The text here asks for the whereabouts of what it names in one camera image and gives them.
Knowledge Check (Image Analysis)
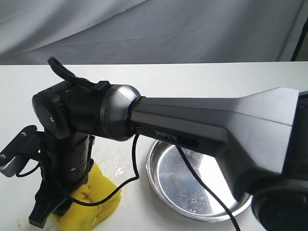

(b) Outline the yellow sponge block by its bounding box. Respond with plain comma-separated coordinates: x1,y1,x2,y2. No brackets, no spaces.
51,162,123,231

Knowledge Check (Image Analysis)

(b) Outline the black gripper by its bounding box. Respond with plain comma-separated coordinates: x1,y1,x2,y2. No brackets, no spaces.
28,131,95,228

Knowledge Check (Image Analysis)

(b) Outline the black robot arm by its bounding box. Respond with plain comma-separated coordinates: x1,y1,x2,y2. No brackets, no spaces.
32,81,308,231

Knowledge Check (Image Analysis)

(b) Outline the round stainless steel dish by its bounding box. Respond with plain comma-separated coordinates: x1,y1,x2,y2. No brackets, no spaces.
145,140,252,222

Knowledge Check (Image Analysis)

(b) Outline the black stand pole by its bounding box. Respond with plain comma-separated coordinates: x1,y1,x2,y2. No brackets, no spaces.
290,20,308,62

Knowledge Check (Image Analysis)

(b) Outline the grey backdrop cloth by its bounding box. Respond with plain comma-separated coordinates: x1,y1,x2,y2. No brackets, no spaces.
0,0,308,64

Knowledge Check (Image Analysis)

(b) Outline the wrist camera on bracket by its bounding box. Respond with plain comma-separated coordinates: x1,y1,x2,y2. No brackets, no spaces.
0,125,44,178

